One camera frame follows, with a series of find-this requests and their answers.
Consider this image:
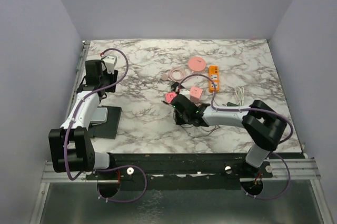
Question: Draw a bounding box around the coral pink square charger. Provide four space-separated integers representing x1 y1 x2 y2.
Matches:
164 92 178 105

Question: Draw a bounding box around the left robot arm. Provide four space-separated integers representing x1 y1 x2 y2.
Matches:
48 56 118 179

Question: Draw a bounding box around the orange power strip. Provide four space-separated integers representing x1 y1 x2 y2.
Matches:
209 65 220 93

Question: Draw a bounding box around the aluminium frame rail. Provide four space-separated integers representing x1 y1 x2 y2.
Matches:
31 157 333 223

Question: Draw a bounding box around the pink cube socket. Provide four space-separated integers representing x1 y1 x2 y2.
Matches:
190 86 203 103

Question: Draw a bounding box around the green cube socket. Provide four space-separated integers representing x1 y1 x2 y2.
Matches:
226 102 239 107

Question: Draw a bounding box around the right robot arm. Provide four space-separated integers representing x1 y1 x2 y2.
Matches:
170 94 287 177

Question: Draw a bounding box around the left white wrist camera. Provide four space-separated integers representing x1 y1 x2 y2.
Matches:
101 54 117 74

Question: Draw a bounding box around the black power adapter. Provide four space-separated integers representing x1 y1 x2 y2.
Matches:
170 82 184 93

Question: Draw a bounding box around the pink hub cable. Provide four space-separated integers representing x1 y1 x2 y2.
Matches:
161 66 189 82

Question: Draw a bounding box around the thin black cable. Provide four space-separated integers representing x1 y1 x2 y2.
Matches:
181 123 222 138

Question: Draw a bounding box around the white power strip cable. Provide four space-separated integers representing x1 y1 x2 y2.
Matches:
211 86 245 106

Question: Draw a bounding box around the pink round power hub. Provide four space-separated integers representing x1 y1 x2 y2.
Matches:
187 56 206 72

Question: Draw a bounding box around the black foam mat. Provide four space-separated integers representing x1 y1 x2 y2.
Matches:
88 106 122 139

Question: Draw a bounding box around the grey white rectangular box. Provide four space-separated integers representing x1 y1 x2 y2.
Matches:
90 107 108 124

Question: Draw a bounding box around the black mounting base rail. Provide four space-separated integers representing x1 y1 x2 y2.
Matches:
77 153 308 193

